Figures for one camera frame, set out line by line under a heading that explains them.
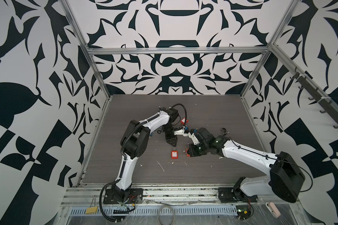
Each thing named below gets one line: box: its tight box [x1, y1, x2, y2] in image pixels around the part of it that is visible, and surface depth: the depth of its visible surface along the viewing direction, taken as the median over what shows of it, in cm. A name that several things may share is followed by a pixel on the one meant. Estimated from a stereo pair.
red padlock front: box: [170, 150, 179, 159], surface depth 89 cm
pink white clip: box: [265, 202, 282, 218], surface depth 70 cm
